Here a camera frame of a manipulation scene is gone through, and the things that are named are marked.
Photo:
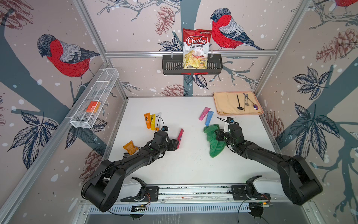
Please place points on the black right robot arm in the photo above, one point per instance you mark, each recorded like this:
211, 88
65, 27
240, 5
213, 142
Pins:
296, 180

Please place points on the beige cloth mat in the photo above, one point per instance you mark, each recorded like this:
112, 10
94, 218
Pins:
226, 103

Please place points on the white orange-capped toothpaste tube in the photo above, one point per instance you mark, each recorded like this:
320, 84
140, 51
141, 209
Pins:
158, 121

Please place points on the dark pink toothpaste tube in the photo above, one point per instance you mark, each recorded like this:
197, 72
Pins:
180, 137

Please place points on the light blue toothpaste tube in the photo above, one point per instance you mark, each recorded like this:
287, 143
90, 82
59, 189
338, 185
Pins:
208, 118

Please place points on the orange packet in basket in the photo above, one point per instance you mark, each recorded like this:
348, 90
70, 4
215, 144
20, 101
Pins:
93, 106

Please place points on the red cassava chips bag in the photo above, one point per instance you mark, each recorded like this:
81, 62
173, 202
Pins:
196, 48

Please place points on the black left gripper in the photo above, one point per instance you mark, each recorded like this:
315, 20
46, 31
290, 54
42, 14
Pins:
173, 146

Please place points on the aluminium front rail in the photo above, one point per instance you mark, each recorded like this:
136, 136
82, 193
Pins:
169, 193

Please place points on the green microfibre cloth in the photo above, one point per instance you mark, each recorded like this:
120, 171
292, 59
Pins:
216, 147

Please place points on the orange toothpaste tube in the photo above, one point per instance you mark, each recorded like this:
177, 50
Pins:
148, 120

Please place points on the light pink toothpaste tube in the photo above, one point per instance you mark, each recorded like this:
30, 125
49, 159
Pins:
204, 113

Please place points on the orange snack wrapper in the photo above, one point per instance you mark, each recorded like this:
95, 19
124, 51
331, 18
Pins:
131, 148

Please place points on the black wall basket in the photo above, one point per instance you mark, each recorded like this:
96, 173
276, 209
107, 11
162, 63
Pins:
173, 65

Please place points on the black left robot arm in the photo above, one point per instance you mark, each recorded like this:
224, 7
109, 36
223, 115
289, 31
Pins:
104, 187

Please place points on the white wire shelf basket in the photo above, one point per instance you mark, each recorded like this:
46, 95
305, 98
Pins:
98, 92

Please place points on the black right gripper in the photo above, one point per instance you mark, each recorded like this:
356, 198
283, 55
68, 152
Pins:
219, 133

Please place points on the yellow toothpaste tube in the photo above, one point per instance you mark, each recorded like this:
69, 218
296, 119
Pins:
153, 118

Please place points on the purple spoon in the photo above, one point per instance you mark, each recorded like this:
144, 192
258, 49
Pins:
254, 105

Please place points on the black ladle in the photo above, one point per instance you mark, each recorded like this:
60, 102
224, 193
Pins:
239, 107

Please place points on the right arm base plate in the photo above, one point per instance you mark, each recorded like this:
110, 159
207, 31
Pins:
242, 192

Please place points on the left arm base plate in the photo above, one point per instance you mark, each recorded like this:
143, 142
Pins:
150, 195

